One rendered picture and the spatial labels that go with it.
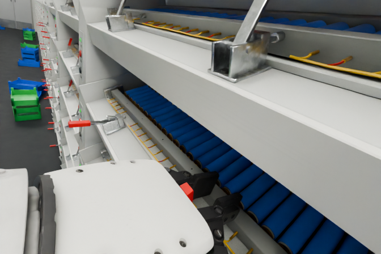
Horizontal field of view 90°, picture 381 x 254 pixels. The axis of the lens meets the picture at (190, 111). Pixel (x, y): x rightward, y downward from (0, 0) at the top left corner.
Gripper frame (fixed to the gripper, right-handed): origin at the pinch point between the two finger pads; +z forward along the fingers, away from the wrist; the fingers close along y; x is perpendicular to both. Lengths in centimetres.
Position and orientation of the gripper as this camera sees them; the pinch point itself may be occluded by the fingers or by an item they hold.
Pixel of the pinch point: (212, 196)
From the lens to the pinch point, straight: 22.9
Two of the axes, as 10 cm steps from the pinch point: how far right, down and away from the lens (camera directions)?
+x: 3.7, -9.0, -2.3
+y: 5.9, 4.2, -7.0
